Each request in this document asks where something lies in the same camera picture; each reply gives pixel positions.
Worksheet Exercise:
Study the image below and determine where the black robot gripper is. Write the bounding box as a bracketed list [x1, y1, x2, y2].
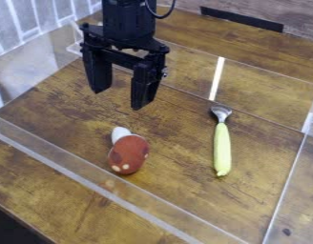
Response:
[80, 0, 169, 111]

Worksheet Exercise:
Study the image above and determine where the red toy mushroom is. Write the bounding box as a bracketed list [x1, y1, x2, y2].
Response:
[108, 127, 148, 174]

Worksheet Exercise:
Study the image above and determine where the black strip on table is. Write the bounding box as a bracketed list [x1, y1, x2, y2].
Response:
[199, 6, 283, 32]

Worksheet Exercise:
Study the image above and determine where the clear acrylic corner bracket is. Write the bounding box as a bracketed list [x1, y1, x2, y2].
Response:
[65, 22, 84, 56]

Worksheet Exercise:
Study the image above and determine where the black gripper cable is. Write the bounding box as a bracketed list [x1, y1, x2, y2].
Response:
[143, 0, 176, 20]

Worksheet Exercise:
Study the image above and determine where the clear acrylic enclosure wall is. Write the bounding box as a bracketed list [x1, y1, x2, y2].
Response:
[0, 25, 313, 244]

